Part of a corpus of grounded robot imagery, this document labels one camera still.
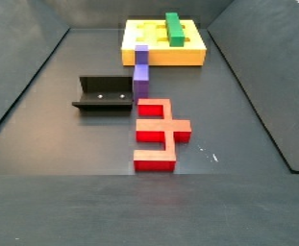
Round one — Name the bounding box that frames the black angled bracket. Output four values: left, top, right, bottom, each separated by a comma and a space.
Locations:
72, 75, 134, 111

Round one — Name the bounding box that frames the green long block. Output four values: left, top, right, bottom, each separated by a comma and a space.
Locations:
166, 12, 184, 47

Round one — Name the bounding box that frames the yellow slotted board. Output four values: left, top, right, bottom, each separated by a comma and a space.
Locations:
120, 20, 207, 66

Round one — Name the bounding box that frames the purple stepped block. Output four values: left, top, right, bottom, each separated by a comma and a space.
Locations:
132, 45, 150, 99

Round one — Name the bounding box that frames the red branched block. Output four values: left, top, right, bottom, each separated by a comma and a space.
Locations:
134, 98, 191, 172

